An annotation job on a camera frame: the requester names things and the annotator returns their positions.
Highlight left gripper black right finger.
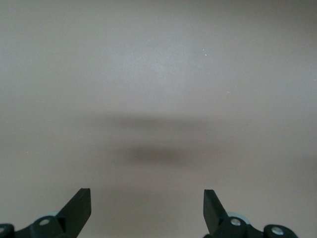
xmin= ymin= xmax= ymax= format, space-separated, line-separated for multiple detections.
xmin=203 ymin=189 xmax=299 ymax=238

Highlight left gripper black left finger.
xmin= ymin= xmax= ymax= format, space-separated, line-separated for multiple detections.
xmin=0 ymin=188 xmax=92 ymax=238

